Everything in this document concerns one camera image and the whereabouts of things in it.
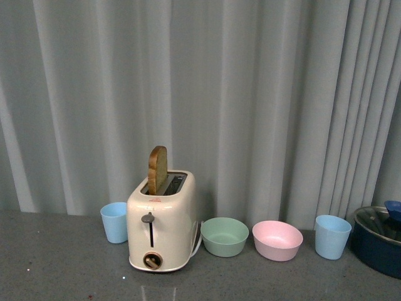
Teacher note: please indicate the toasted bread slice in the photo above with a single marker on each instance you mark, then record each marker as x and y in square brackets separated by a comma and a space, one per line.
[157, 169]

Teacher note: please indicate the cream toaster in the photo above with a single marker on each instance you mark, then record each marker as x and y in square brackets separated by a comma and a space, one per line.
[162, 229]

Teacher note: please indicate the green bowl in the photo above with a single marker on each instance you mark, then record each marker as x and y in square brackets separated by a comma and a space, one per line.
[224, 237]

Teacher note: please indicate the grey curtain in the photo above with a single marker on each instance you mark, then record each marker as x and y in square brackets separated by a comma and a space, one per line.
[281, 109]

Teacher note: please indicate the light blue cup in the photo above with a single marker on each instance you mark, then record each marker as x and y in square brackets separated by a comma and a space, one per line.
[114, 222]
[331, 236]

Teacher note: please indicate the pink bowl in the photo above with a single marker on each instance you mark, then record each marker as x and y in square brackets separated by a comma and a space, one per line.
[276, 240]

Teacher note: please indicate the glass pot lid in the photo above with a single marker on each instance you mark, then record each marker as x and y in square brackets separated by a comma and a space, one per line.
[377, 221]

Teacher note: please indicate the dark blue pot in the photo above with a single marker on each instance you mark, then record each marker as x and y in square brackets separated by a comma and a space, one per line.
[379, 253]

